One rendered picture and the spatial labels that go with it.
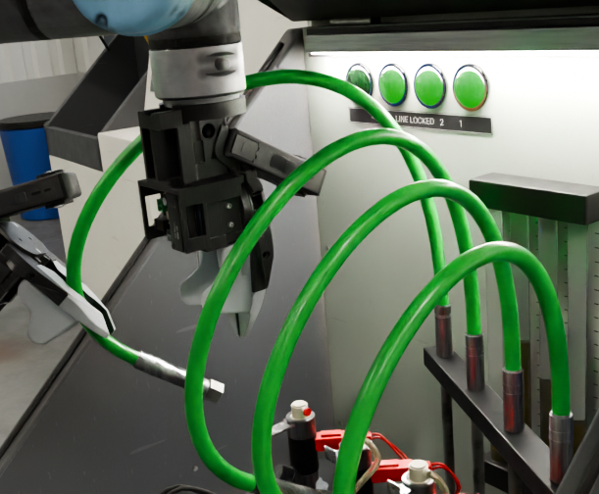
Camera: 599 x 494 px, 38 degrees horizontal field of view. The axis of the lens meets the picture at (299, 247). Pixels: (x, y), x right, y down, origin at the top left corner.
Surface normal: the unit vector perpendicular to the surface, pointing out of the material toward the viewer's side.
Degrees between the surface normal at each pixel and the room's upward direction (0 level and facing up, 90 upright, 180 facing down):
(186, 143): 90
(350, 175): 90
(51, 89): 90
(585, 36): 90
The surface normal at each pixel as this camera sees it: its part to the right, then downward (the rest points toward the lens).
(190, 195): 0.61, 0.17
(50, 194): 0.02, 0.07
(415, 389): -0.79, 0.23
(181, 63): -0.25, 0.28
